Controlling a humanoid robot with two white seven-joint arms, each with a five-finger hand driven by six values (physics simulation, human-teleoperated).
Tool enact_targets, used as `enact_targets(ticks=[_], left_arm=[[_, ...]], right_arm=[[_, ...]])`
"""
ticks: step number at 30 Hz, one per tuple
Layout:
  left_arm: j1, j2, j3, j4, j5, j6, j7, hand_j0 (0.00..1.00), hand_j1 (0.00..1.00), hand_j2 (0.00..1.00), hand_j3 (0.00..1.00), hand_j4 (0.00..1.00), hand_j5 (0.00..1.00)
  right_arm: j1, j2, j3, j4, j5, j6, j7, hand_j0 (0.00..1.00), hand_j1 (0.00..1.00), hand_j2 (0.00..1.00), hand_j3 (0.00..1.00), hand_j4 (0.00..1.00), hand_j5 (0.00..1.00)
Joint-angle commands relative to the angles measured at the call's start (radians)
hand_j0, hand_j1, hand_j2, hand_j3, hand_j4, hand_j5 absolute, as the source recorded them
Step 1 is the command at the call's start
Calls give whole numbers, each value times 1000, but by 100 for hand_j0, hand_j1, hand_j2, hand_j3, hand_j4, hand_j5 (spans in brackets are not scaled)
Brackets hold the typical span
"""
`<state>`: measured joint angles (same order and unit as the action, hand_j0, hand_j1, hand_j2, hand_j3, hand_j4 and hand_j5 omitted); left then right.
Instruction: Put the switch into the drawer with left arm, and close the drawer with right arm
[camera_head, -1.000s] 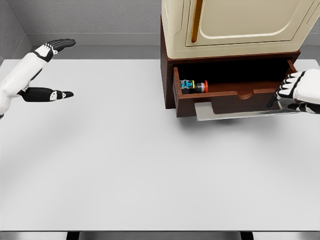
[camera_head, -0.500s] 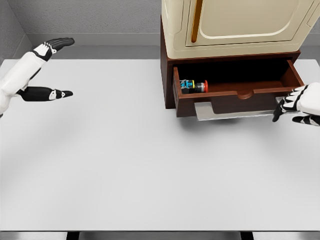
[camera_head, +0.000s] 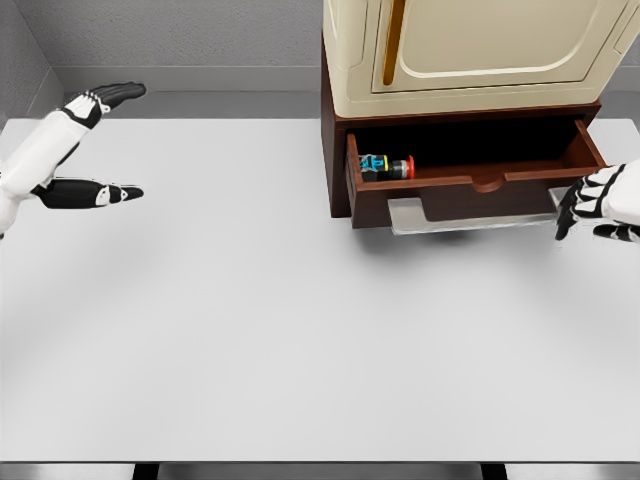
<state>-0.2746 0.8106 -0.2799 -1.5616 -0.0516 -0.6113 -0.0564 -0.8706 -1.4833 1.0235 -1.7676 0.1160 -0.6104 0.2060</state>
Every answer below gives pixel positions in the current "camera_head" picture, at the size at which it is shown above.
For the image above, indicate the black switch with red button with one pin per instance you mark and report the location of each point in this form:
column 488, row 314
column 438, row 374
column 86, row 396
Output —
column 382, row 166

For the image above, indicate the cream rounded cabinet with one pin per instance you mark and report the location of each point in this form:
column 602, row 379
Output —
column 480, row 45

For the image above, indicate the brown wooden cabinet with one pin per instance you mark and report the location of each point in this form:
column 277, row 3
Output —
column 336, row 150

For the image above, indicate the brown wooden drawer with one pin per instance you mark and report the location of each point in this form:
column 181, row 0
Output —
column 450, row 202

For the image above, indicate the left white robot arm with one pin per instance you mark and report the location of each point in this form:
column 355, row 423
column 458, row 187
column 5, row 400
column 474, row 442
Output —
column 7, row 210

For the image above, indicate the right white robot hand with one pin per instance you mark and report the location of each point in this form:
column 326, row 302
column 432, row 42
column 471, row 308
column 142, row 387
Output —
column 617, row 192

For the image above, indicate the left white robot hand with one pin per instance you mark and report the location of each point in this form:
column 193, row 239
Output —
column 47, row 142

